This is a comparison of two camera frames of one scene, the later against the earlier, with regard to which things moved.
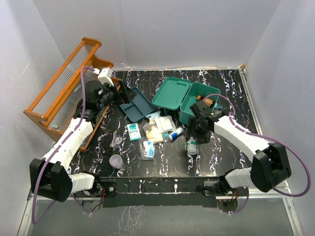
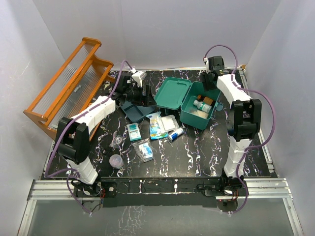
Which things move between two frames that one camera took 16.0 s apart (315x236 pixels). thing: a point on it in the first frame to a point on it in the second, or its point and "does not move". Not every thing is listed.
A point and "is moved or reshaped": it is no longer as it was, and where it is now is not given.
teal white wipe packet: (134, 132) does not move
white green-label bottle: (191, 146) is moved or reshaped
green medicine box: (180, 94) does not move
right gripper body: (201, 134) to (207, 85)
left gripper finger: (127, 95) to (150, 100)
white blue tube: (173, 135) does not move
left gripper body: (110, 95) to (135, 95)
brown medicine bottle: (208, 101) does not move
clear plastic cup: (115, 161) does not move
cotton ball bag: (152, 133) is moved or reshaped
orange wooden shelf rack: (58, 103) does not move
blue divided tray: (140, 108) does not move
